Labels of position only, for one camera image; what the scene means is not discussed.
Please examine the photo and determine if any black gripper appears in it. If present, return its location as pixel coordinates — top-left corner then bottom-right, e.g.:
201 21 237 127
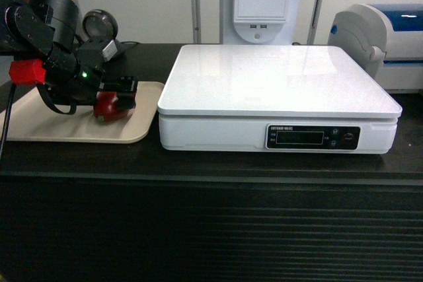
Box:
45 41 138 110

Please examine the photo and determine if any white checkout scale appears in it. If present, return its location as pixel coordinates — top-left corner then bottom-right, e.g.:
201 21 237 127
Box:
158 45 402 154

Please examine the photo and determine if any black checkout counter cabinet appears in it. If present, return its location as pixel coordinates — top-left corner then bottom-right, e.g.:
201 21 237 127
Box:
0 43 423 282

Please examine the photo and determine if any black round barcode scanner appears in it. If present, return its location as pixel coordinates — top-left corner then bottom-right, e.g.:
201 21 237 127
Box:
82 9 125 61

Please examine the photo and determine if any beige plastic tray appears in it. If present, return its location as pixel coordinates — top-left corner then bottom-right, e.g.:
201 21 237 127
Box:
7 81 164 144

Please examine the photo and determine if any white receipt printer stand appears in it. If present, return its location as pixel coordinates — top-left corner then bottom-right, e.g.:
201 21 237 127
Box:
219 0 300 45

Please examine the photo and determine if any white and blue label printer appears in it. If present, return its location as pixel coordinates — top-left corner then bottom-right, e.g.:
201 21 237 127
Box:
328 3 422 93

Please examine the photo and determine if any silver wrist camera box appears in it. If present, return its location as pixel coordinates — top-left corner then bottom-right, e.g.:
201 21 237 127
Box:
101 40 118 62

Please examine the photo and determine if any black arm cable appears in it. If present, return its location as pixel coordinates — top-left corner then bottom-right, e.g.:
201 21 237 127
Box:
0 82 79 164

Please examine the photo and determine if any grey vertical wall rail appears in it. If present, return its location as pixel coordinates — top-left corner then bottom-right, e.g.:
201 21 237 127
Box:
191 0 202 44

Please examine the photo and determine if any grey right wall rail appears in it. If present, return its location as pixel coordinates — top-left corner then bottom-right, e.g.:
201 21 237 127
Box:
307 0 323 44

